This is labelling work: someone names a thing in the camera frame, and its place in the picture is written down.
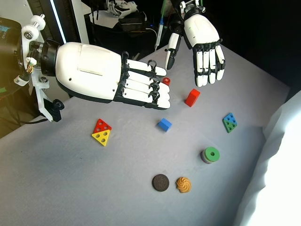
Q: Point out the red cylinder with white cross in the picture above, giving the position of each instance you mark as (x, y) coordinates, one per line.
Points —
(167, 81)

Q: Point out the red block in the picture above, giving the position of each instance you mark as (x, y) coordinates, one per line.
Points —
(191, 99)

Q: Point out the white panel with light strip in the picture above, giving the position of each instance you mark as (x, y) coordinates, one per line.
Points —
(14, 11)

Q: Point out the blue triangle with holes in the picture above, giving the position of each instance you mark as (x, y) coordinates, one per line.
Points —
(230, 118)

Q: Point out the black box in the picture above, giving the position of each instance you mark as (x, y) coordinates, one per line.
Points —
(131, 22)

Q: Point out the grey table cloth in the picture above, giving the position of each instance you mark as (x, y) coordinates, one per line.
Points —
(70, 176)

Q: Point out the yellow triangle piece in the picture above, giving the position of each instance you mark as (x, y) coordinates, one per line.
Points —
(101, 137)

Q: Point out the green triangle block with holes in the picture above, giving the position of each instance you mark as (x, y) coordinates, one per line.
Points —
(231, 127)

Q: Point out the red triangle piece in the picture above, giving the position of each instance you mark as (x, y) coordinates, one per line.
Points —
(103, 124)

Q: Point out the orange swirl cookie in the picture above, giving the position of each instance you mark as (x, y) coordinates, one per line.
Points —
(183, 184)

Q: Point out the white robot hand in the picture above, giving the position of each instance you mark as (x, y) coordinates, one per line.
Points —
(89, 70)
(202, 30)

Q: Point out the white curtain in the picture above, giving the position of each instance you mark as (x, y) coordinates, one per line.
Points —
(277, 164)

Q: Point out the blue hexagonal block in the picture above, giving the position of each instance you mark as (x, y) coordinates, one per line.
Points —
(164, 124)

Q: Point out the dark chocolate sandwich cookie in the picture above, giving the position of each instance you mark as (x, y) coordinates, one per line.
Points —
(160, 183)

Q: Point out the spare white robot hand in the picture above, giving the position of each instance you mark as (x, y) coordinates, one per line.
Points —
(120, 8)

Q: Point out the white plug with blue band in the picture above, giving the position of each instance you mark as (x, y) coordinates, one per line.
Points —
(160, 33)

